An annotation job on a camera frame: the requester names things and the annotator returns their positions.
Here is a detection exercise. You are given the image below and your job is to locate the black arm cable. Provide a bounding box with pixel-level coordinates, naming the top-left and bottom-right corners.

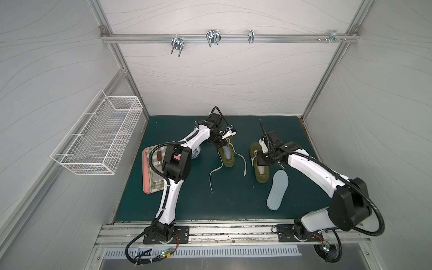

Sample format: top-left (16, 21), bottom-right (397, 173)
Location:
top-left (124, 106), bottom-right (230, 266)
top-left (258, 117), bottom-right (386, 237)

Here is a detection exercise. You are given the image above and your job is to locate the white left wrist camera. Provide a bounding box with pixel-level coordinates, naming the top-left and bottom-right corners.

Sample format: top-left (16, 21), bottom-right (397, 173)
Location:
top-left (221, 126), bottom-right (236, 139)

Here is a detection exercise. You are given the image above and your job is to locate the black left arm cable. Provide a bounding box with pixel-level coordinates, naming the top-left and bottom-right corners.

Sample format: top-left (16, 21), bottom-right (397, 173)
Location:
top-left (124, 106), bottom-right (230, 266)

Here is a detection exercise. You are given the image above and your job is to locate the white wire basket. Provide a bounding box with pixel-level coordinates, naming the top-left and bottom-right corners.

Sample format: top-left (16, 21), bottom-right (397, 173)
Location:
top-left (51, 90), bottom-right (143, 176)

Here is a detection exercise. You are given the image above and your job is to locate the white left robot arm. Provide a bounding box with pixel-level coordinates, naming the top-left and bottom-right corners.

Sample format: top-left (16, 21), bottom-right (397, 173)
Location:
top-left (149, 107), bottom-right (236, 241)

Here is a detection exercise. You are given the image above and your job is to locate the metal U-bolt clamp left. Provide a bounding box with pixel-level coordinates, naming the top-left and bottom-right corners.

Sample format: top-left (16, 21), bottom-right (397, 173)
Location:
top-left (171, 37), bottom-right (185, 57)

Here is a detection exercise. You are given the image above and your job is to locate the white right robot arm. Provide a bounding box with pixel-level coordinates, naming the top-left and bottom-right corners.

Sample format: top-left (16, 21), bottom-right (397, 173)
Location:
top-left (250, 131), bottom-right (383, 239)

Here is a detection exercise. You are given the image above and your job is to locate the green canvas shoe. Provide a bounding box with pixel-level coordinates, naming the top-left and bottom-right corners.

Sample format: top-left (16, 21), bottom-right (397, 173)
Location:
top-left (209, 138), bottom-right (247, 193)
top-left (249, 142), bottom-right (270, 183)

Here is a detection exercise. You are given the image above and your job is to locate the metal bracket with screws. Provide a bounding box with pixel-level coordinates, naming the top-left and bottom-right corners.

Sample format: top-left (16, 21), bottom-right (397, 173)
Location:
top-left (317, 30), bottom-right (348, 44)

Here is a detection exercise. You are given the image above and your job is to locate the aluminium top rail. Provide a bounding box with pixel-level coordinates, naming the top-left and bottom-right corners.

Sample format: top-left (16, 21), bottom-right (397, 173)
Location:
top-left (101, 31), bottom-right (360, 45)

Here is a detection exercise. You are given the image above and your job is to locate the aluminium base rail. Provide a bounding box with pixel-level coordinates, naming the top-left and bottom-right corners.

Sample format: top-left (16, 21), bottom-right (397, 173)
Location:
top-left (93, 219), bottom-right (372, 248)

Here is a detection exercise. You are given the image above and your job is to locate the light blue insole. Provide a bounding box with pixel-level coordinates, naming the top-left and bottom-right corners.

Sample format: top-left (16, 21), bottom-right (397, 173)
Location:
top-left (221, 144), bottom-right (235, 163)
top-left (267, 170), bottom-right (289, 211)

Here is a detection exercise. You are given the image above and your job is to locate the metal U-bolt clamp middle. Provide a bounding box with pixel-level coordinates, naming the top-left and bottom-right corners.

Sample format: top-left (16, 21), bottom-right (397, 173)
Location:
top-left (205, 30), bottom-right (221, 47)

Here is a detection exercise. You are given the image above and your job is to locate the white slotted cable duct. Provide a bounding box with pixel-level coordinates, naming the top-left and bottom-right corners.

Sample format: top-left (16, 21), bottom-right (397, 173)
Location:
top-left (103, 245), bottom-right (302, 259)

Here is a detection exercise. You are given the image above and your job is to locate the wooden handled utensil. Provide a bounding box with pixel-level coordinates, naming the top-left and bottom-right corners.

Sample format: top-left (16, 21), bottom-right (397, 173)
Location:
top-left (157, 150), bottom-right (163, 167)

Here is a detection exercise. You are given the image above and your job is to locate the blue floral ceramic bowl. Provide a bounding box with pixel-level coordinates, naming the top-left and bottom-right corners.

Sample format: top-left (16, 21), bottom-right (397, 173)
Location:
top-left (191, 146), bottom-right (201, 159)

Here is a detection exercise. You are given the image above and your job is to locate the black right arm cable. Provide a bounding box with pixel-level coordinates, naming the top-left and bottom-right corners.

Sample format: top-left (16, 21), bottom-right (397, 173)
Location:
top-left (258, 117), bottom-right (386, 237)

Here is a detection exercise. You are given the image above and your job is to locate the metal u-bolt clamp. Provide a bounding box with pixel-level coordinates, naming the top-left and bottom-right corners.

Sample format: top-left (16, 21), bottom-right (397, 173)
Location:
top-left (171, 37), bottom-right (185, 57)
top-left (205, 30), bottom-right (221, 47)

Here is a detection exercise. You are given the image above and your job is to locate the green white checkered cloth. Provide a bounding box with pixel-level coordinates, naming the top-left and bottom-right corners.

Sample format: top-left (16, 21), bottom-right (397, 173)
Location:
top-left (144, 146), bottom-right (169, 192)

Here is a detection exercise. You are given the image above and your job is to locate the pink plastic tray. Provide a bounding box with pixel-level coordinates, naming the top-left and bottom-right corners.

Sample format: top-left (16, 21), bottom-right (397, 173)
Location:
top-left (142, 144), bottom-right (169, 195)

